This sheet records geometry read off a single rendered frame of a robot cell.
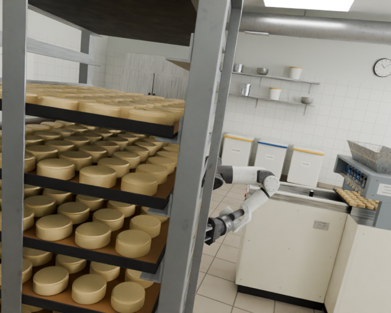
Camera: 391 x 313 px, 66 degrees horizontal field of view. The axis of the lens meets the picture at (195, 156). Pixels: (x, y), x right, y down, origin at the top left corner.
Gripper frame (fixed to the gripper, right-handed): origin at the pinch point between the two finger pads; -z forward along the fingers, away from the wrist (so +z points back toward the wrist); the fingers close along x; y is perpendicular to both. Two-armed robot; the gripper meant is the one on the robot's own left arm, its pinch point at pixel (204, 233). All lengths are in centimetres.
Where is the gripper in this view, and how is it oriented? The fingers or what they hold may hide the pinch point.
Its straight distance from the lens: 135.4
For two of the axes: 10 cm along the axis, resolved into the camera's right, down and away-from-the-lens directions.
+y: 7.8, 2.4, -5.7
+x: 1.4, -9.7, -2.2
